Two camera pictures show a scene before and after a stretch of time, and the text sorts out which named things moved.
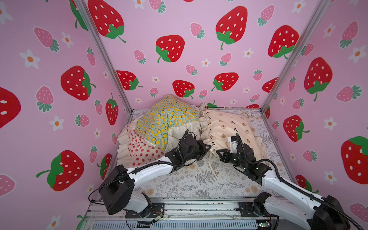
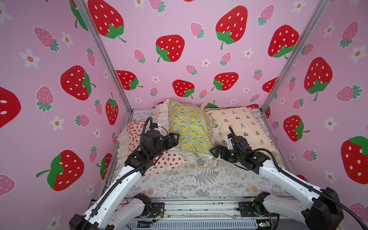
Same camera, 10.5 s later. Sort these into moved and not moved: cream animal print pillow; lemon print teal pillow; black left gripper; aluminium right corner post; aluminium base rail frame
Moved: lemon print teal pillow; cream animal print pillow; black left gripper
Not moved: aluminium base rail frame; aluminium right corner post
